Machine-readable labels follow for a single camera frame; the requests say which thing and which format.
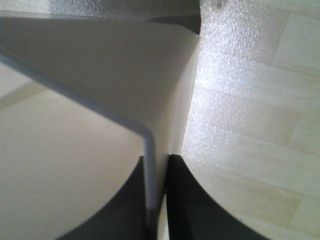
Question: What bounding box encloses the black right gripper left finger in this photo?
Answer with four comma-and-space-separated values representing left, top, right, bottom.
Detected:
59, 156, 148, 240

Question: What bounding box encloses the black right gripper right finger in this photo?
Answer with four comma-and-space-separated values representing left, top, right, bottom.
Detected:
166, 154, 266, 240

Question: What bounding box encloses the white plastic trash bin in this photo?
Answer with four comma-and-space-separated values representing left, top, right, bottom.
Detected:
0, 13, 201, 240

